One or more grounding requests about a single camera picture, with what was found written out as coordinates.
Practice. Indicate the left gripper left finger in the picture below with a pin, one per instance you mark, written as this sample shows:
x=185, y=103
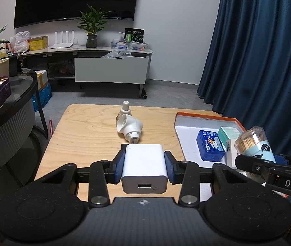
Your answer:
x=102, y=173

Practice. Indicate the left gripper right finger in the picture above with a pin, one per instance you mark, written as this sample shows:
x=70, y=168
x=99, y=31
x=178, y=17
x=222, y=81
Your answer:
x=186, y=174

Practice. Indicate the white USB charger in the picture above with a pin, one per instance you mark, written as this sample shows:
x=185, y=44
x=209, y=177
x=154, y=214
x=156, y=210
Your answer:
x=144, y=170

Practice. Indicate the toothpick jar light blue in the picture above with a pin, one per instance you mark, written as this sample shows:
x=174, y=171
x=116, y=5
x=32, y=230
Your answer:
x=254, y=143

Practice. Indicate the white plug-in vaporizer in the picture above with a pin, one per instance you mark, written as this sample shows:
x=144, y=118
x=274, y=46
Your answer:
x=130, y=127

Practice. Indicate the clear liquid refill bottle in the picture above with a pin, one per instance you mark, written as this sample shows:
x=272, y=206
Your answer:
x=125, y=109

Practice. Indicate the blue card box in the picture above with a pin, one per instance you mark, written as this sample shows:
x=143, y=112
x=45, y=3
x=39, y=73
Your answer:
x=210, y=146

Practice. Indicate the orange white shallow box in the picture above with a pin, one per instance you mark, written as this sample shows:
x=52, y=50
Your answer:
x=187, y=127

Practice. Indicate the green text paper box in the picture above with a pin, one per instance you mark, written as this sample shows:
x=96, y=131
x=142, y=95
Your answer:
x=227, y=134

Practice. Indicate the blue plastic bag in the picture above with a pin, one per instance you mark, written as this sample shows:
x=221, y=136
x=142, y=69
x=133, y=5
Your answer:
x=45, y=94

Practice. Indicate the black round side table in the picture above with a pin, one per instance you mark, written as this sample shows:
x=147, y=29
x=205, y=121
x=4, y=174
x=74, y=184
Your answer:
x=20, y=115

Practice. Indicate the white TV cabinet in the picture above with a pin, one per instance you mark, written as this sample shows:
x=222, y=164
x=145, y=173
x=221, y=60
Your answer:
x=82, y=64

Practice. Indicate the dark blue curtain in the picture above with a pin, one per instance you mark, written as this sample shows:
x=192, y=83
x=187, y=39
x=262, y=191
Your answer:
x=247, y=74

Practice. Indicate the white yellow cardboard carton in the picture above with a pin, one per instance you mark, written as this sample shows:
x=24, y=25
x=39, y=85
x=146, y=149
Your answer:
x=42, y=78

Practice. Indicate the clear box of small items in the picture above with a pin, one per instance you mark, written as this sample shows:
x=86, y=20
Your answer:
x=122, y=45

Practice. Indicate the white router with antennas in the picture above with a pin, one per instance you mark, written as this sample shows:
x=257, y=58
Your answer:
x=63, y=40

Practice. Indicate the black green display box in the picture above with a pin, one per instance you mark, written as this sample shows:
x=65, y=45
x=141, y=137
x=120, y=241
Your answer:
x=134, y=35

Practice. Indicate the beige paper cup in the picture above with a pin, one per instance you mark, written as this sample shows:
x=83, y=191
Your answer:
x=4, y=68

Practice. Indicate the yellow cardboard box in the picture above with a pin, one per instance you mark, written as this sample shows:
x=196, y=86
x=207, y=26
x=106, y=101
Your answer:
x=38, y=43

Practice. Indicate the potted green plant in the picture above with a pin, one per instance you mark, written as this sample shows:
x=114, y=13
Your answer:
x=92, y=22

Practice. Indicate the white red plastic bag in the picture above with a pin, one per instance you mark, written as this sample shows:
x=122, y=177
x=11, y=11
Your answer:
x=19, y=43

